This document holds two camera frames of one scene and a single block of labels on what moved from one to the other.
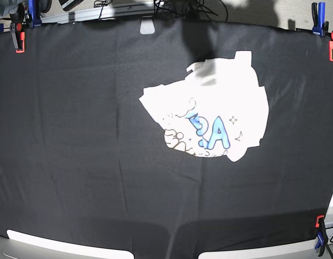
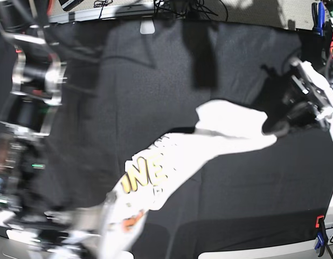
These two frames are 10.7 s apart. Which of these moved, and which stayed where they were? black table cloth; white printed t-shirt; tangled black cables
Moved: white printed t-shirt
Stayed: black table cloth; tangled black cables
